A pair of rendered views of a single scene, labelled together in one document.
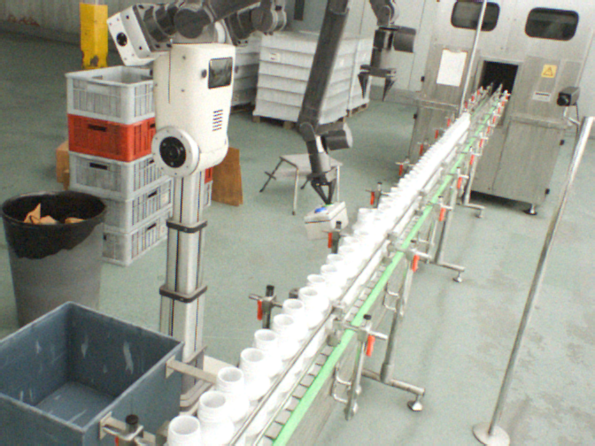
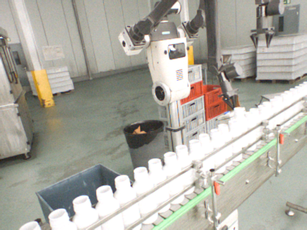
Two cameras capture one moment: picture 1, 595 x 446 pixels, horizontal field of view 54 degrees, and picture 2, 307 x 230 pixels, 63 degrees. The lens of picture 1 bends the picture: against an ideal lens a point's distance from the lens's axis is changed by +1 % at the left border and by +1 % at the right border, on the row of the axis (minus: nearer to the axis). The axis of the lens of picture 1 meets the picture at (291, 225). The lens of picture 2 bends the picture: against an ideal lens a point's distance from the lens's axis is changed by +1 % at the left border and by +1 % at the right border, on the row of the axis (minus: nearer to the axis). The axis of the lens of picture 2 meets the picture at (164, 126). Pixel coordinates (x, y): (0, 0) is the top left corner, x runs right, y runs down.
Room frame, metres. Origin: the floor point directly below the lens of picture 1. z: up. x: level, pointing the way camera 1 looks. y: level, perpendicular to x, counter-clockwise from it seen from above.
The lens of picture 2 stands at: (0.33, -0.39, 1.50)
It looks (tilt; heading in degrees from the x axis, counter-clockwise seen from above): 19 degrees down; 30
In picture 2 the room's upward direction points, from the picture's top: 7 degrees counter-clockwise
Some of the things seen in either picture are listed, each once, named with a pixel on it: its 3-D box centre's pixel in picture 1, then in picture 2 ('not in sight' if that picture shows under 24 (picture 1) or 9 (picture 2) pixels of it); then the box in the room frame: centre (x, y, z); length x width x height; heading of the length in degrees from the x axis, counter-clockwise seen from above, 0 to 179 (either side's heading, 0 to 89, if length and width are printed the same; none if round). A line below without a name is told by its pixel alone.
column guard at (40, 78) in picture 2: not in sight; (43, 88); (5.30, 6.46, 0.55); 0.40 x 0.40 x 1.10; 70
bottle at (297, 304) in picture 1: (288, 344); (158, 185); (0.89, -0.02, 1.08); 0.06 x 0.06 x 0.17
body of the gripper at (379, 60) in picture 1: (379, 60); (262, 24); (1.81, -0.20, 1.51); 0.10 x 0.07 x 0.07; 70
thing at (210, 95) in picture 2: not in sight; (206, 95); (4.21, 0.95, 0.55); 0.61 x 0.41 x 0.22; 163
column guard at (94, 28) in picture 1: (94, 37); (188, 59); (10.64, 3.88, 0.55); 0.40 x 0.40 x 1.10; 70
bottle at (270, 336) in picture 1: (260, 379); (126, 204); (0.78, 0.02, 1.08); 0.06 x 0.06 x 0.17
